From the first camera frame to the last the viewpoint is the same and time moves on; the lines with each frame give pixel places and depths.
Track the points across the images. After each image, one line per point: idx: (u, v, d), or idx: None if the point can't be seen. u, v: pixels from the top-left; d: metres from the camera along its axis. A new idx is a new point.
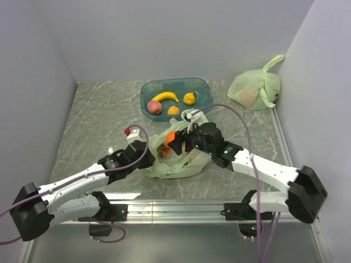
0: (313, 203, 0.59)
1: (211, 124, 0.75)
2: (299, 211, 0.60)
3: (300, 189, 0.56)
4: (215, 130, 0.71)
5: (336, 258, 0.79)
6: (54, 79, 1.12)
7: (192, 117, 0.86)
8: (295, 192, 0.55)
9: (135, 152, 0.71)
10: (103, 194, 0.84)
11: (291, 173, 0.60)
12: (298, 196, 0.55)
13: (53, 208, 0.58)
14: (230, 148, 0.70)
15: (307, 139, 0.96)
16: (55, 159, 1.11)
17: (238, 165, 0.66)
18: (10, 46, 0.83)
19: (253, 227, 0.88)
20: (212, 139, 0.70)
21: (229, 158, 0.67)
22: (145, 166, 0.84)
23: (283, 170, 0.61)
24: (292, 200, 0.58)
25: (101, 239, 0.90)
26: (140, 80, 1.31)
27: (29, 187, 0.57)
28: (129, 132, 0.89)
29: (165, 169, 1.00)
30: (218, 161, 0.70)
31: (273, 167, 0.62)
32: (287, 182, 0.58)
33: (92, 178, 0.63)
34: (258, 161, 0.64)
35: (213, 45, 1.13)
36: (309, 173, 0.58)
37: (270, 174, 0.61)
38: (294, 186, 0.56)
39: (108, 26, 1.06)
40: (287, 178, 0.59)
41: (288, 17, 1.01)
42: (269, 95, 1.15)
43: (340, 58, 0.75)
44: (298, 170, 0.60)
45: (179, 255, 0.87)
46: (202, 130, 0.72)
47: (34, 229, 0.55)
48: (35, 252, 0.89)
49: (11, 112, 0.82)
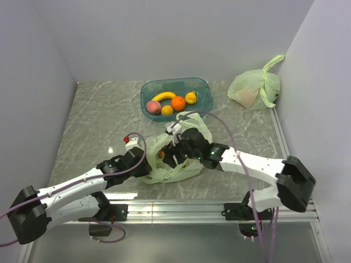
0: (304, 193, 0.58)
1: (194, 129, 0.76)
2: (293, 206, 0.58)
3: (288, 179, 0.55)
4: (197, 133, 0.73)
5: (336, 258, 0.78)
6: (54, 79, 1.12)
7: (172, 129, 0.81)
8: (283, 182, 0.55)
9: (134, 158, 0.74)
10: (102, 194, 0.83)
11: (278, 166, 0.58)
12: (287, 188, 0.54)
13: (51, 211, 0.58)
14: (216, 148, 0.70)
15: (307, 139, 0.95)
16: (55, 159, 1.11)
17: (227, 165, 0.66)
18: (11, 46, 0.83)
19: (253, 227, 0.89)
20: (194, 143, 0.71)
21: (216, 158, 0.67)
22: (142, 174, 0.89)
23: (270, 163, 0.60)
24: (282, 192, 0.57)
25: (101, 239, 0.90)
26: (140, 80, 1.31)
27: (28, 189, 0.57)
28: (127, 140, 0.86)
29: (162, 174, 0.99)
30: (207, 164, 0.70)
31: (259, 161, 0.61)
32: (274, 175, 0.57)
33: (91, 182, 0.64)
34: (245, 158, 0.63)
35: (213, 45, 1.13)
36: (294, 163, 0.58)
37: (257, 168, 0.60)
38: (282, 178, 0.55)
39: (108, 27, 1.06)
40: (273, 171, 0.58)
41: (288, 17, 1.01)
42: (269, 95, 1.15)
43: (340, 58, 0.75)
44: (284, 160, 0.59)
45: (179, 255, 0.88)
46: (184, 136, 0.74)
47: (31, 232, 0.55)
48: (35, 252, 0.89)
49: (12, 113, 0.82)
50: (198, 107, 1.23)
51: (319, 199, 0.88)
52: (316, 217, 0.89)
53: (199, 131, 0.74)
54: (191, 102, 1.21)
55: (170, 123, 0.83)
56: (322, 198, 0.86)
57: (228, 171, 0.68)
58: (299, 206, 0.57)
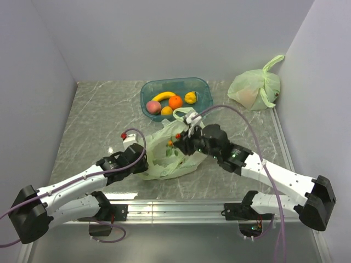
0: (327, 214, 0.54)
1: (216, 126, 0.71)
2: (311, 222, 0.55)
3: (318, 203, 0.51)
4: (220, 132, 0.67)
5: (337, 258, 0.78)
6: (54, 79, 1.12)
7: (192, 121, 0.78)
8: (313, 204, 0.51)
9: (134, 154, 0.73)
10: (103, 194, 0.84)
11: (307, 185, 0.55)
12: (315, 209, 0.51)
13: (52, 210, 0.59)
14: (237, 151, 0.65)
15: (307, 138, 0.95)
16: (55, 159, 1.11)
17: (249, 172, 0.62)
18: (11, 46, 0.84)
19: (253, 227, 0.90)
20: (218, 142, 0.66)
21: (237, 161, 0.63)
22: (140, 170, 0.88)
23: (299, 181, 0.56)
24: (305, 211, 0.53)
25: (101, 239, 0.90)
26: (140, 80, 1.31)
27: (27, 188, 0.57)
28: (124, 136, 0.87)
29: (159, 171, 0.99)
30: (225, 166, 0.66)
31: (288, 177, 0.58)
32: (304, 194, 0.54)
33: (91, 180, 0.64)
34: (271, 170, 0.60)
35: (213, 45, 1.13)
36: (326, 184, 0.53)
37: (286, 184, 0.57)
38: (311, 199, 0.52)
39: (108, 27, 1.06)
40: (303, 189, 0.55)
41: (288, 17, 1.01)
42: (269, 95, 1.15)
43: (341, 57, 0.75)
44: (314, 181, 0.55)
45: (178, 255, 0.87)
46: (205, 133, 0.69)
47: (32, 232, 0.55)
48: (35, 252, 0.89)
49: (11, 112, 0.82)
50: (198, 107, 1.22)
51: None
52: None
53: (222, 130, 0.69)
54: (191, 102, 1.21)
55: (190, 114, 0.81)
56: None
57: (249, 177, 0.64)
58: (319, 225, 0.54)
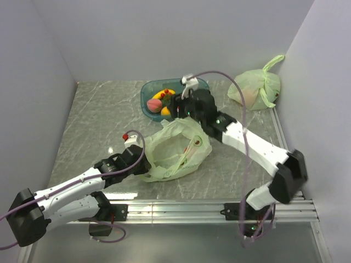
0: (296, 188, 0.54)
1: (206, 90, 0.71)
2: (279, 195, 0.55)
3: (287, 173, 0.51)
4: (207, 96, 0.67)
5: (335, 258, 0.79)
6: (54, 79, 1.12)
7: (187, 81, 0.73)
8: (282, 173, 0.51)
9: (132, 156, 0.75)
10: (103, 194, 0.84)
11: (281, 155, 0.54)
12: (282, 178, 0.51)
13: (49, 213, 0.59)
14: (222, 118, 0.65)
15: (307, 138, 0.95)
16: (55, 159, 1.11)
17: (228, 138, 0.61)
18: (11, 47, 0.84)
19: (253, 227, 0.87)
20: (204, 105, 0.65)
21: (221, 127, 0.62)
22: (140, 172, 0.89)
23: (274, 150, 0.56)
24: (275, 181, 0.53)
25: (101, 239, 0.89)
26: (140, 80, 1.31)
27: (24, 192, 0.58)
28: (126, 137, 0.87)
29: (162, 173, 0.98)
30: (208, 130, 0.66)
31: (264, 146, 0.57)
32: (275, 163, 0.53)
33: (89, 183, 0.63)
34: (250, 137, 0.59)
35: (213, 45, 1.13)
36: (299, 158, 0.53)
37: (260, 152, 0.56)
38: (282, 167, 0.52)
39: (108, 27, 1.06)
40: (275, 159, 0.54)
41: (289, 17, 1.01)
42: (269, 95, 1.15)
43: (341, 57, 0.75)
44: (289, 153, 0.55)
45: (179, 255, 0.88)
46: (194, 96, 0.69)
47: (31, 234, 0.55)
48: (35, 252, 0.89)
49: (12, 112, 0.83)
50: None
51: (319, 198, 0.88)
52: (316, 216, 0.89)
53: (211, 94, 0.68)
54: None
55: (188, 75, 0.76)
56: (322, 198, 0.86)
57: (228, 145, 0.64)
58: (284, 197, 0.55)
